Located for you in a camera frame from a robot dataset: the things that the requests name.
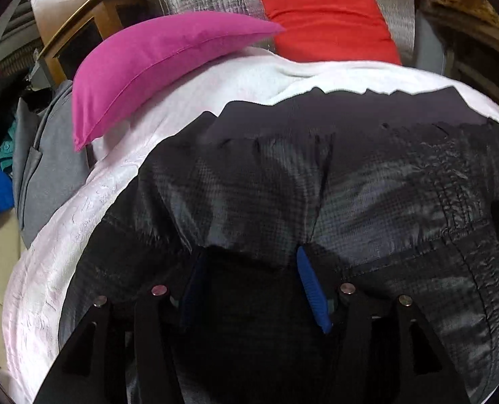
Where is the red pillow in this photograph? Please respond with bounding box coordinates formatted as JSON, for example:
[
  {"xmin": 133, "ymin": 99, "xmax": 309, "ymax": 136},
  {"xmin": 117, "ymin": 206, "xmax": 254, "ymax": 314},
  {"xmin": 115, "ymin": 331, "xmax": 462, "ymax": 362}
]
[{"xmin": 257, "ymin": 0, "xmax": 403, "ymax": 67}]

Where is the grey garment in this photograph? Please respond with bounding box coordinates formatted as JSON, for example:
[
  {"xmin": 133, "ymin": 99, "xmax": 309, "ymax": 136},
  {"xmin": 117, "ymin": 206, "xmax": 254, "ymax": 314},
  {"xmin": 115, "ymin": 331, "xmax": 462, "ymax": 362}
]
[{"xmin": 12, "ymin": 79, "xmax": 97, "ymax": 250}]

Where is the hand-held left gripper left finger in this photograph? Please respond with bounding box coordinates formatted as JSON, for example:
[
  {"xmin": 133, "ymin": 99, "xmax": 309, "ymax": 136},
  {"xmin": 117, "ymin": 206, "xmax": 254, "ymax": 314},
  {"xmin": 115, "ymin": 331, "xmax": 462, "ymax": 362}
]
[{"xmin": 35, "ymin": 246, "xmax": 210, "ymax": 404}]

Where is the wooden shelf table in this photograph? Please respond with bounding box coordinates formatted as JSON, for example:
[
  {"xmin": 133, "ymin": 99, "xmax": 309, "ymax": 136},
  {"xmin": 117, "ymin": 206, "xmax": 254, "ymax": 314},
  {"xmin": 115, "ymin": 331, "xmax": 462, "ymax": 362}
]
[{"xmin": 417, "ymin": 3, "xmax": 499, "ymax": 107}]

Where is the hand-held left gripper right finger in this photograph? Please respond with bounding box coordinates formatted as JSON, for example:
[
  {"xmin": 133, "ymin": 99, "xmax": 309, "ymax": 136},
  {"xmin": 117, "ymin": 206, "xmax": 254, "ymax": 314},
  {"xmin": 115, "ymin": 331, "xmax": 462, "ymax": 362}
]
[{"xmin": 296, "ymin": 245, "xmax": 472, "ymax": 404}]

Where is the black quilted jacket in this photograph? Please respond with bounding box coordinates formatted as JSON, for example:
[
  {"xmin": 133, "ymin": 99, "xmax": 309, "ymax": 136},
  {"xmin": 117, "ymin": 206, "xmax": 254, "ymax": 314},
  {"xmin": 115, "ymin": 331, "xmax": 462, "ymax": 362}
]
[{"xmin": 58, "ymin": 86, "xmax": 499, "ymax": 404}]

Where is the pink pillow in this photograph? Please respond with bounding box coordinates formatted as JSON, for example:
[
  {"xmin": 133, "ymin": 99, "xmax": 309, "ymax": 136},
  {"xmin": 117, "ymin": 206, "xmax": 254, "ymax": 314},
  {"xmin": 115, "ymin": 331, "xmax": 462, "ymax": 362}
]
[{"xmin": 71, "ymin": 11, "xmax": 287, "ymax": 153}]

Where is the wooden cabinet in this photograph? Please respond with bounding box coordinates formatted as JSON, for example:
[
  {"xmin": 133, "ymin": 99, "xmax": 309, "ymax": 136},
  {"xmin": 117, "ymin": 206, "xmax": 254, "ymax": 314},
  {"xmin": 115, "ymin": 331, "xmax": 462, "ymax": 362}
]
[{"xmin": 28, "ymin": 0, "xmax": 150, "ymax": 83}]

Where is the teal garment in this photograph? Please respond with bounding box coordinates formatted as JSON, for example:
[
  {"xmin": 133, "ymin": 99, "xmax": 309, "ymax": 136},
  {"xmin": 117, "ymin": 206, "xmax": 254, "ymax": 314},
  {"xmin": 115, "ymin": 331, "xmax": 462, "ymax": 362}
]
[{"xmin": 0, "ymin": 117, "xmax": 20, "ymax": 174}]

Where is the white blanket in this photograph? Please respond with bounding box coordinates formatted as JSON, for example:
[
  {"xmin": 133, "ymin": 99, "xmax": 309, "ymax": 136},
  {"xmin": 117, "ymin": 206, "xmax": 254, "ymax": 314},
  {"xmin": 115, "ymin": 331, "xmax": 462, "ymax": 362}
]
[{"xmin": 3, "ymin": 46, "xmax": 499, "ymax": 393}]

